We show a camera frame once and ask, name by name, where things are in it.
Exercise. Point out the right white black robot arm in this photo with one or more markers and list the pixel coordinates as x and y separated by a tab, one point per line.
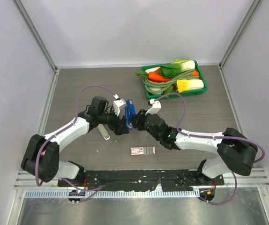
234	152

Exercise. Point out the green plastic tray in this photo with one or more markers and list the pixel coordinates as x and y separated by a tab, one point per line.
173	89

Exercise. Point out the red white staple box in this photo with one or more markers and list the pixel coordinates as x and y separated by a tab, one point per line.
137	151

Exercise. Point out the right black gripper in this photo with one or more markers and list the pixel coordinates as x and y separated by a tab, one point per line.
138	120

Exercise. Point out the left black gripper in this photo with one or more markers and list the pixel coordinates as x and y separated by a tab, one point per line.
119	126

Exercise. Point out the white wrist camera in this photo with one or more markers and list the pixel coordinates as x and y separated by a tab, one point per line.
154	107
118	104

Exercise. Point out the green toy long beans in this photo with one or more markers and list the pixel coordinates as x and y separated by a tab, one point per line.
160	87

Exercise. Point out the blue stapler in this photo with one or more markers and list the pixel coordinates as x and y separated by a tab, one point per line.
129	113

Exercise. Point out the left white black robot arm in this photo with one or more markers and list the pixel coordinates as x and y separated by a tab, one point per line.
42	156

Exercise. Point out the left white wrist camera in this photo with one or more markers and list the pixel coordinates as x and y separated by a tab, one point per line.
118	104

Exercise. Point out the yellow white toy cabbage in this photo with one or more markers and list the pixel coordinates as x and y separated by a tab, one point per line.
189	84

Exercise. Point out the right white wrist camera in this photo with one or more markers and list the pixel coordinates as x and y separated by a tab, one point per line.
154	107

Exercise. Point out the orange toy carrot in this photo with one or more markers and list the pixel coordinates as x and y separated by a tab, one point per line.
155	77

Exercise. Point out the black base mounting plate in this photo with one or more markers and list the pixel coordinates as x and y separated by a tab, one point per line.
144	180

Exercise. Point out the white green toy bok choy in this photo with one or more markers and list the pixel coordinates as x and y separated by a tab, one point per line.
177	67

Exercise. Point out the white toy radish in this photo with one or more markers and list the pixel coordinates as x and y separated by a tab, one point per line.
154	69

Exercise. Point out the white beige stapler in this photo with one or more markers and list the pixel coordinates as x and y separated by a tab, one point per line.
103	131

